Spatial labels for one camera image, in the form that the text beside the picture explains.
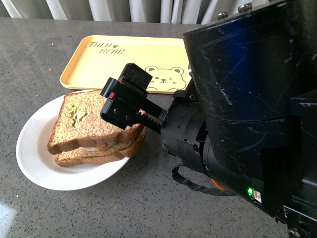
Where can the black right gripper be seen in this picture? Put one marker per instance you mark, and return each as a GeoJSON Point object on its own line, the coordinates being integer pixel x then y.
{"type": "Point", "coordinates": [182, 127]}

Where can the bread slice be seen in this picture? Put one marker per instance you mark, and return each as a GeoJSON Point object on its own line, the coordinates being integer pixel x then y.
{"type": "Point", "coordinates": [79, 124]}
{"type": "Point", "coordinates": [114, 153]}

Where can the white round plate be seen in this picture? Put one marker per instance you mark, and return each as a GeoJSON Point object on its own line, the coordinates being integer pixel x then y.
{"type": "Point", "coordinates": [39, 166]}

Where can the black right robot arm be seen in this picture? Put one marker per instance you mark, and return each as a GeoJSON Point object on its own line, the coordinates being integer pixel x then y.
{"type": "Point", "coordinates": [248, 117]}

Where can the yellow bear tray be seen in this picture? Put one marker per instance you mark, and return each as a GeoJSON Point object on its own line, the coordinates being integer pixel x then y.
{"type": "Point", "coordinates": [97, 58]}

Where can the fried egg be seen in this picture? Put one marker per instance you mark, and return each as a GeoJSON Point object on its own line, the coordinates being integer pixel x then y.
{"type": "Point", "coordinates": [94, 149]}

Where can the grey curtain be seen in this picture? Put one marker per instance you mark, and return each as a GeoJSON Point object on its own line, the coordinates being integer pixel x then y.
{"type": "Point", "coordinates": [155, 11]}

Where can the brown wooden tray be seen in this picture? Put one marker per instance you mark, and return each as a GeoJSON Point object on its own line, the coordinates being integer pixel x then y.
{"type": "Point", "coordinates": [217, 185]}

